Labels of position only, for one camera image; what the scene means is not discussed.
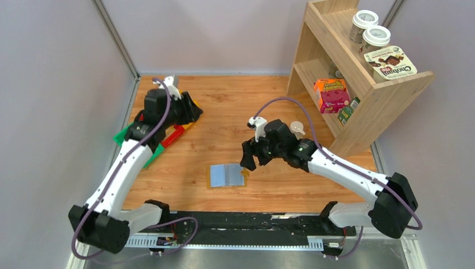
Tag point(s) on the small green box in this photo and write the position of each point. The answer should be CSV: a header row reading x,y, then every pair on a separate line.
x,y
345,113

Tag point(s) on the Scrub Mommy sponge box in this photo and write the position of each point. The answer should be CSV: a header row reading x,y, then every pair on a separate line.
x,y
332,95

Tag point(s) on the yellow plastic bin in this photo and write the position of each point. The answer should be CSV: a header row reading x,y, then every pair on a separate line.
x,y
189,124

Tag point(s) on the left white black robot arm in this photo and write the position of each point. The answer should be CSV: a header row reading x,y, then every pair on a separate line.
x,y
101,222

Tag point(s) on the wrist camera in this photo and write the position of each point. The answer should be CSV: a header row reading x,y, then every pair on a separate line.
x,y
169,83
257,124

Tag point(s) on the front white lidded cup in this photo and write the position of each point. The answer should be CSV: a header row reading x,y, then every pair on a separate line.
x,y
374,38

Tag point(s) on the white lidded cup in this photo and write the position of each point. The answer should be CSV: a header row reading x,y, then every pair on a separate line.
x,y
361,21
374,38

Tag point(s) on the jar on lower shelf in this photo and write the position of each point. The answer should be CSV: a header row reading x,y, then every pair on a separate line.
x,y
334,72

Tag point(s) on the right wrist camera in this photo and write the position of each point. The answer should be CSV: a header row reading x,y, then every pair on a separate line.
x,y
257,124

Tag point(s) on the rear white lidded cup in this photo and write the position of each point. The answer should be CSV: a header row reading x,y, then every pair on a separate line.
x,y
361,21

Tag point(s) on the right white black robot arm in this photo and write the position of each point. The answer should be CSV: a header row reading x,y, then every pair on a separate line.
x,y
389,201

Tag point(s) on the aluminium frame rail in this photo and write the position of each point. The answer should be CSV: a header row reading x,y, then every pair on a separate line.
x,y
368,247

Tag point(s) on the yellow leather card holder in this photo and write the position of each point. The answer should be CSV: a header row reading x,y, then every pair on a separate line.
x,y
226,176

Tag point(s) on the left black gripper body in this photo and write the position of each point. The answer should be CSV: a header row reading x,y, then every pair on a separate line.
x,y
183,107

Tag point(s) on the wooden shelf unit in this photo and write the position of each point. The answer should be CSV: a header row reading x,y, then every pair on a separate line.
x,y
324,39

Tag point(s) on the clear bottle white cap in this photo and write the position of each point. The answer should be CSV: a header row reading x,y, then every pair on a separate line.
x,y
297,128

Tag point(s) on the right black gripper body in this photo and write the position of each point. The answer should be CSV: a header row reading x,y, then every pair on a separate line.
x,y
256,151

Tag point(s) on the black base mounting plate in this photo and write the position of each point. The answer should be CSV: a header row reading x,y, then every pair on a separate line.
x,y
249,229

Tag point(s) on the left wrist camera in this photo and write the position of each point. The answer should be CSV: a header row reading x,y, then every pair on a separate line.
x,y
169,83

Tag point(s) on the Chobani yogurt cup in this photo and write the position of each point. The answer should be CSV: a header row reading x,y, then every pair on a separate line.
x,y
389,63

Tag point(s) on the red plastic bin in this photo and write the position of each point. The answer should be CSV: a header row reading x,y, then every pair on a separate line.
x,y
172,135

